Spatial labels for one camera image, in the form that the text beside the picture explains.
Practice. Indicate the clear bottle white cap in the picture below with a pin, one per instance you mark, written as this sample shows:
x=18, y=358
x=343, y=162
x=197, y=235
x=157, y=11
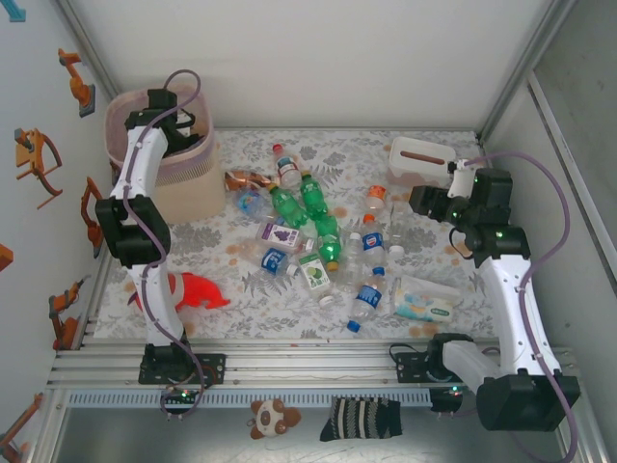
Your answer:
x=354, y=265
x=396, y=229

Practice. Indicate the small orange yogurt bottle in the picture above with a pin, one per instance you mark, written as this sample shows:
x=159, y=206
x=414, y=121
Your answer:
x=376, y=195

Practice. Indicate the clear bottle orange cap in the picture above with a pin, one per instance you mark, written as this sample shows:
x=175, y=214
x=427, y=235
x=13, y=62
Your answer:
x=369, y=218

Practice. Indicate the pepsi logo blue bottle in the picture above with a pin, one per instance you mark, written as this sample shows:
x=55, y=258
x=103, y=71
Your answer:
x=373, y=243

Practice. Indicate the beige plastic waste bin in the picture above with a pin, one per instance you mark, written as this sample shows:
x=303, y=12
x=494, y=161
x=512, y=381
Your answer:
x=193, y=198

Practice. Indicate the green plastic soda bottle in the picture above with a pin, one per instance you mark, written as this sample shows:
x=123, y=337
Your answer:
x=329, y=241
x=313, y=195
x=287, y=207

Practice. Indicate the blue label water bottle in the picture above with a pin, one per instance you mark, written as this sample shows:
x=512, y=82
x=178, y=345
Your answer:
x=366, y=299

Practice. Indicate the brown copper coffee bottle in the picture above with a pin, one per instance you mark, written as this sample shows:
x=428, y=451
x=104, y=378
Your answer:
x=246, y=179

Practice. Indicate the lime label clear bottle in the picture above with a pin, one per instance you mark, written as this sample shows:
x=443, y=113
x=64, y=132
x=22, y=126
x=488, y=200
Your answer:
x=313, y=275

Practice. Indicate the blue cartoon label bottle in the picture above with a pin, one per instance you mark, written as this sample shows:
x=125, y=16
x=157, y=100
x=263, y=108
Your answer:
x=250, y=200

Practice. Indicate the red cap clear bottle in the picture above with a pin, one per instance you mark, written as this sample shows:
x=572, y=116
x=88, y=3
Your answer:
x=288, y=169

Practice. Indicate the purple grape label bottle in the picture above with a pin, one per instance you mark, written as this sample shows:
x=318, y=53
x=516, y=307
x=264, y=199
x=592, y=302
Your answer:
x=282, y=236

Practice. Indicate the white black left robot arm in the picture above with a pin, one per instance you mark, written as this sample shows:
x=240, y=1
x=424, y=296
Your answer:
x=140, y=164

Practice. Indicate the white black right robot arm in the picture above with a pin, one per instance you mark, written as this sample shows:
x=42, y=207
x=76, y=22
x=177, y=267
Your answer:
x=520, y=313

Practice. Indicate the pink waste bin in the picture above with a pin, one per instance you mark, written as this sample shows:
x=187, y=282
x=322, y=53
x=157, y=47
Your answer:
x=202, y=154

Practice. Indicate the white pink tissue box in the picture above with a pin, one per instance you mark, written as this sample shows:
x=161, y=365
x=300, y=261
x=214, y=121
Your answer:
x=419, y=154

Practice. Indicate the wet wipes pack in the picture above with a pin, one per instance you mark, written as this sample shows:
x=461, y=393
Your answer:
x=424, y=308

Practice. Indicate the floral patterned tablecloth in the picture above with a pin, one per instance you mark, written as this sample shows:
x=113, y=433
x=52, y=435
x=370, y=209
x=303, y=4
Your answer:
x=299, y=318

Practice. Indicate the small controller board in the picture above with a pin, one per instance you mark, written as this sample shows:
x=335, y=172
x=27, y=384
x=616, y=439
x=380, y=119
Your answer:
x=182, y=395
x=443, y=402

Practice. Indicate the red shark plush toy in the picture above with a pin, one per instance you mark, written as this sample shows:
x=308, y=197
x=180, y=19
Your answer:
x=197, y=289

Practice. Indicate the black white striped sock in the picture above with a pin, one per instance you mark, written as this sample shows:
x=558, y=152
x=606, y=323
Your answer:
x=361, y=419

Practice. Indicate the brown white panda plush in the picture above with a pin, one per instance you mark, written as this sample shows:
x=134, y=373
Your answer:
x=272, y=418

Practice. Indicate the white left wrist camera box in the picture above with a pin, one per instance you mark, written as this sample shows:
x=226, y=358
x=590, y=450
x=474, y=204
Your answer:
x=183, y=120

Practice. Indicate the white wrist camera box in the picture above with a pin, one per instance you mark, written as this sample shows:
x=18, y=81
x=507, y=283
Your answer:
x=183, y=120
x=460, y=181

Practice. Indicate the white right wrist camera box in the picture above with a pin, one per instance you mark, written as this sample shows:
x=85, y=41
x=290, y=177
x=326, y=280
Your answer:
x=460, y=181

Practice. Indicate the aluminium frame post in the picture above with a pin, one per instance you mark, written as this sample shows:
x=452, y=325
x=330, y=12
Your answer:
x=88, y=43
x=524, y=72

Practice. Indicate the orange claw wall sticker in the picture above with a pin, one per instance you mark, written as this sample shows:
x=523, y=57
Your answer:
x=29, y=159

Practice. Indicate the blue wall sticker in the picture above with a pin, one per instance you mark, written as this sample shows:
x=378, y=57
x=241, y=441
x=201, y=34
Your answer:
x=17, y=12

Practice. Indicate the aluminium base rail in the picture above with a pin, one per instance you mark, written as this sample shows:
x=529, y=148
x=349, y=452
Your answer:
x=313, y=371

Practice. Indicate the orange block wall sticker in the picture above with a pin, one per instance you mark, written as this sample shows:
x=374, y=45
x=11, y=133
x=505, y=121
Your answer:
x=5, y=258

